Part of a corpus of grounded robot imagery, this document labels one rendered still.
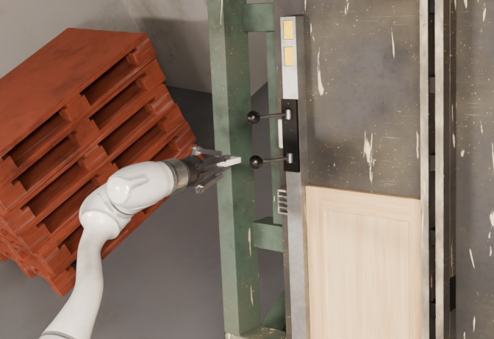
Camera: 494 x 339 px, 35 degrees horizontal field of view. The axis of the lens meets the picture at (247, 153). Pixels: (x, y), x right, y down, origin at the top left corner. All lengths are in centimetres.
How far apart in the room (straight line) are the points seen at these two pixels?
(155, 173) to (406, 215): 64
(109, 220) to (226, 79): 57
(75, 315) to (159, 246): 285
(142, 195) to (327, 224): 57
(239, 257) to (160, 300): 181
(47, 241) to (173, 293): 79
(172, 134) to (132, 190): 293
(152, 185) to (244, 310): 70
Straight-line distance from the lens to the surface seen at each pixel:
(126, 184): 185
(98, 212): 195
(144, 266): 441
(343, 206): 212
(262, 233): 238
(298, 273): 224
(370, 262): 213
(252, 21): 229
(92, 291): 170
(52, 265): 445
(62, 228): 448
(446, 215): 194
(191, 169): 199
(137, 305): 421
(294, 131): 213
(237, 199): 233
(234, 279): 239
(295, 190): 218
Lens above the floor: 260
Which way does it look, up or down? 32 degrees down
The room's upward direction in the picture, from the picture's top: 25 degrees counter-clockwise
